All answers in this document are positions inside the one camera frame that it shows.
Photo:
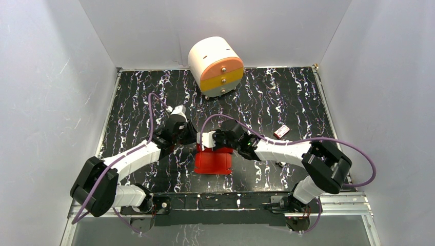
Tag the red paper box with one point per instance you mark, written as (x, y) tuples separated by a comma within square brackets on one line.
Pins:
[(213, 162)]

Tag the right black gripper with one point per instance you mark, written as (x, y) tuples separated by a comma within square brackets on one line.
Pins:
[(216, 135)]

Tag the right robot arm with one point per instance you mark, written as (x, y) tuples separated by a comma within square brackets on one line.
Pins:
[(326, 165)]

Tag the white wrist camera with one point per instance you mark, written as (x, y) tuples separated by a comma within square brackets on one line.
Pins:
[(179, 110), (205, 140)]

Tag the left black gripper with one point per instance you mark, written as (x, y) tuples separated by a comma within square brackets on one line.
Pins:
[(188, 132)]

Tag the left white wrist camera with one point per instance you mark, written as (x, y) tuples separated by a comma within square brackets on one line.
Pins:
[(179, 110)]

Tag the small red white card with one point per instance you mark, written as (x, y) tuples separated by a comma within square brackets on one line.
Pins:
[(281, 131)]

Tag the round three-drawer cabinet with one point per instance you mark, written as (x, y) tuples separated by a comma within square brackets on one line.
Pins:
[(215, 66)]

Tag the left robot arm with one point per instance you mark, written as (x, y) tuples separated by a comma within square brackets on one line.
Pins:
[(97, 186)]

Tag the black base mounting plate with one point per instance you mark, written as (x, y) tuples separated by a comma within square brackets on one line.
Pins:
[(165, 209)]

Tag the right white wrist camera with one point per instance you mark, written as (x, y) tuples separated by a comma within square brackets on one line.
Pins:
[(205, 140)]

